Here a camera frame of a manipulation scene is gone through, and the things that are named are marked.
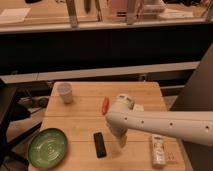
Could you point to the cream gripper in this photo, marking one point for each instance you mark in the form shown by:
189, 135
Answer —
122, 140

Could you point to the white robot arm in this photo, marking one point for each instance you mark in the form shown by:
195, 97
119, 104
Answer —
191, 126

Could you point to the orange carrot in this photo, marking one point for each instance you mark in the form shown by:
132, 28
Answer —
105, 105

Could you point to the green plate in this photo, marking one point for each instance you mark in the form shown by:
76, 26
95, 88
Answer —
48, 148

